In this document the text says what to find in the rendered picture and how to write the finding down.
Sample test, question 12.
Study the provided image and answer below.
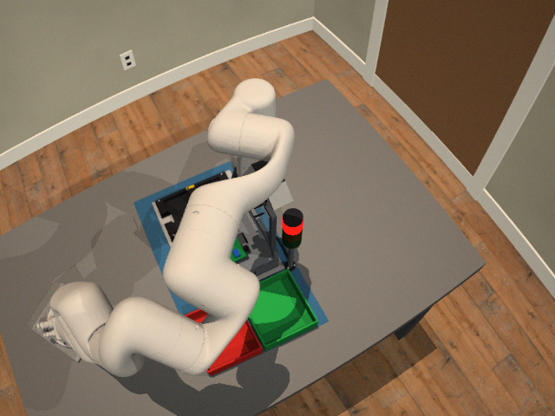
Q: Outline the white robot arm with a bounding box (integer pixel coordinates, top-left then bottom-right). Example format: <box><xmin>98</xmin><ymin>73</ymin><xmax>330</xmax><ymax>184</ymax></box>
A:
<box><xmin>36</xmin><ymin>78</ymin><xmax>295</xmax><ymax>377</ymax></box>

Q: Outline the green bin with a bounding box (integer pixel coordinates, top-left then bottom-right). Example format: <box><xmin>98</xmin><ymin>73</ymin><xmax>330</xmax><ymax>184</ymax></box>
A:
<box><xmin>248</xmin><ymin>269</ymin><xmax>318</xmax><ymax>351</ymax></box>

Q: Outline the red bin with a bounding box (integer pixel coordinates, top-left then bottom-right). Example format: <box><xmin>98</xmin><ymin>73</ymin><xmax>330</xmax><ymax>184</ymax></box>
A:
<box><xmin>185</xmin><ymin>309</ymin><xmax>263</xmax><ymax>376</ymax></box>

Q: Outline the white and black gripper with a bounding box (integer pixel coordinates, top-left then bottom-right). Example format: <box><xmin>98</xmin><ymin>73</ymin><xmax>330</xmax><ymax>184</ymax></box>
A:
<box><xmin>231</xmin><ymin>155</ymin><xmax>260</xmax><ymax>179</ymax></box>

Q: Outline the green circuit board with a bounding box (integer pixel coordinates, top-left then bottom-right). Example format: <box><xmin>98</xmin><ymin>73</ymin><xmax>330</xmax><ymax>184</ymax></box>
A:
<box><xmin>231</xmin><ymin>238</ymin><xmax>247</xmax><ymax>262</ymax></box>

